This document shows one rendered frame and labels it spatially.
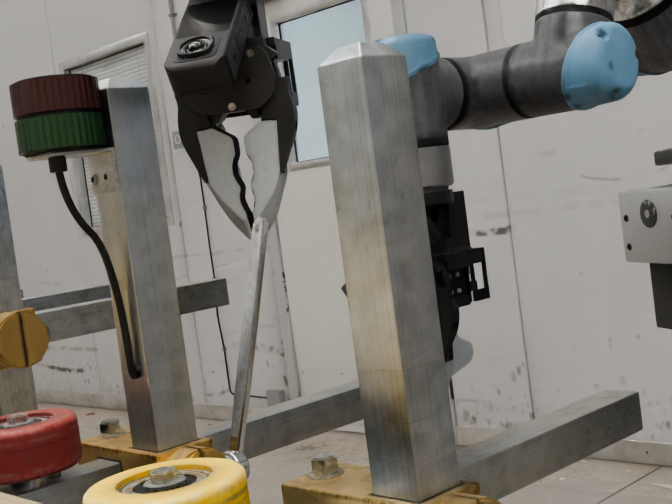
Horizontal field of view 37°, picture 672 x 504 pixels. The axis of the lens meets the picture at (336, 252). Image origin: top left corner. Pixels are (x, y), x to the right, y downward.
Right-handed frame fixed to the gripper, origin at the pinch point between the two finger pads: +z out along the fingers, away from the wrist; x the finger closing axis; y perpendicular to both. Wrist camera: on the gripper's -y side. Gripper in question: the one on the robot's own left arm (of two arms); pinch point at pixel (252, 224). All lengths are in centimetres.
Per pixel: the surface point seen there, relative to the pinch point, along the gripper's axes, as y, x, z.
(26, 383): 8.5, 25.5, 12.5
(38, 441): -13.9, 13.2, 11.5
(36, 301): 39, 39, 9
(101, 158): -6.8, 8.4, -6.6
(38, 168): 495, 257, -9
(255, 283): -2.7, -0.2, 4.2
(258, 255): -2.2, -0.7, 2.2
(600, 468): 268, -37, 120
